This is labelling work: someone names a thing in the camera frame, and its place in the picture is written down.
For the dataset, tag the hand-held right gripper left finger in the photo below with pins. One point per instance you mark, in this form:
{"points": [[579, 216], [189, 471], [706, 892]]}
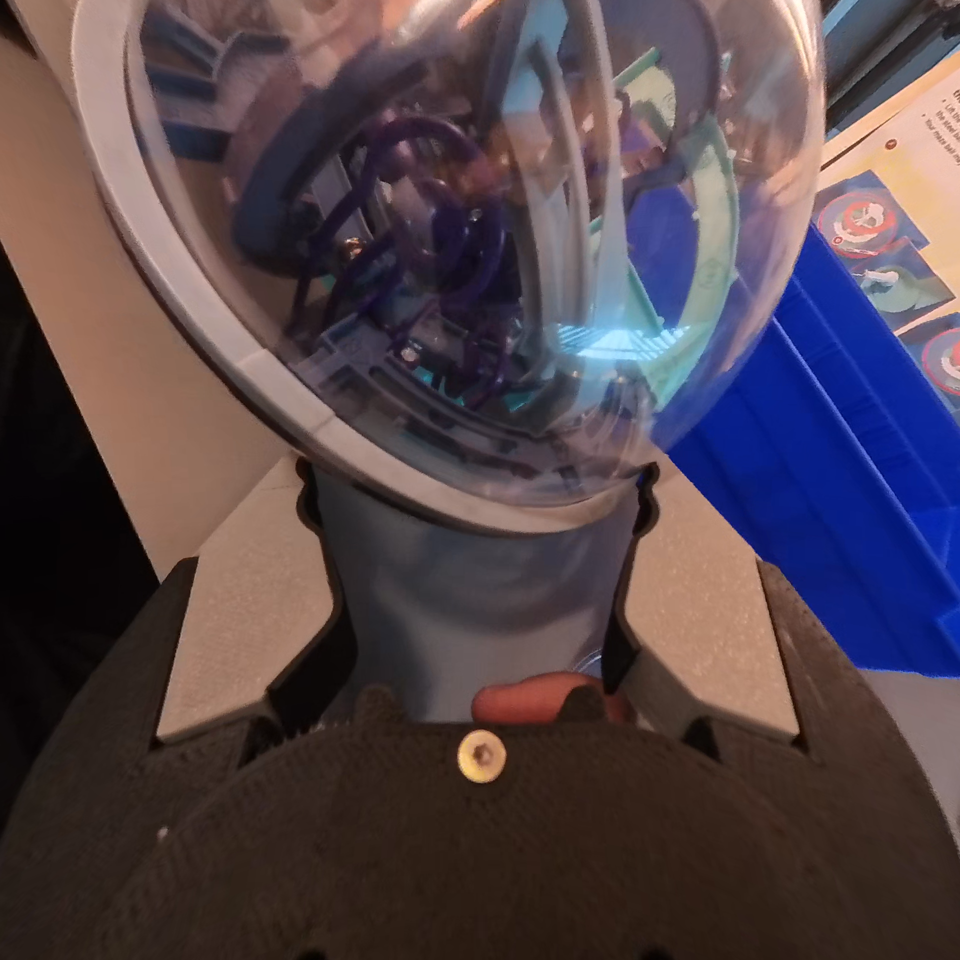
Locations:
{"points": [[225, 637]]}

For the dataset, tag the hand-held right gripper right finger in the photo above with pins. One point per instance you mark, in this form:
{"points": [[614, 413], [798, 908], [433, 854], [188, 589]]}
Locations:
{"points": [[712, 637]]}

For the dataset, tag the clear maze ball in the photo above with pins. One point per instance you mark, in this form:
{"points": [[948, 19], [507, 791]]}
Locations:
{"points": [[450, 247]]}

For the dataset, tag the person's right hand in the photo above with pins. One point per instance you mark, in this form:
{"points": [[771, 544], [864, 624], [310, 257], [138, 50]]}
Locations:
{"points": [[525, 697]]}

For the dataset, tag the blue plastic bin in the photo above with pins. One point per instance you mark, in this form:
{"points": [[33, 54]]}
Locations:
{"points": [[840, 465]]}

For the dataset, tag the illustrated instruction sheet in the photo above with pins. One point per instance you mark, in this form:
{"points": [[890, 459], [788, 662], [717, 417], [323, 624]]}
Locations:
{"points": [[907, 225]]}

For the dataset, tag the dark cabinet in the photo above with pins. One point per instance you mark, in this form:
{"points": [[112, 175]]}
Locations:
{"points": [[877, 75]]}

